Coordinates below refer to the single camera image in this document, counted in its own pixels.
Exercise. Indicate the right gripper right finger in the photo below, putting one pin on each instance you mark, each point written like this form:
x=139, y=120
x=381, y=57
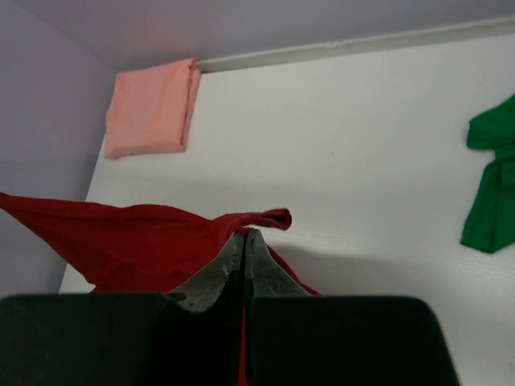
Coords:
x=264, y=277

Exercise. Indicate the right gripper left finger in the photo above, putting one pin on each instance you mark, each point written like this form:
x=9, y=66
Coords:
x=204, y=289

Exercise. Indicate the red t shirt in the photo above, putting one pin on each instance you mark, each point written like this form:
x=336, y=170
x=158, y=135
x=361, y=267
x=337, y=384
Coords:
x=126, y=331

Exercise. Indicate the folded pink t shirt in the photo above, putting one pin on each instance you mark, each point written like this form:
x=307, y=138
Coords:
x=151, y=110

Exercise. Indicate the green t shirt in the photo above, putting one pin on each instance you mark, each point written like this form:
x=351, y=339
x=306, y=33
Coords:
x=489, y=226

